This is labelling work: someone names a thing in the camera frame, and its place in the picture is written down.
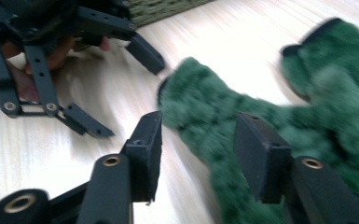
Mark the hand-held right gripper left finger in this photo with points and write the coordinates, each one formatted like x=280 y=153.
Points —
x=146 y=161

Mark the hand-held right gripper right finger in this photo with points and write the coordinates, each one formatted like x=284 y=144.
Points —
x=264 y=161

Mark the green woven basket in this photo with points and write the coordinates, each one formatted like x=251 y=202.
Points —
x=161 y=11

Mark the green fuzzy sock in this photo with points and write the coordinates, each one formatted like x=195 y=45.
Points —
x=205 y=102
x=338 y=62

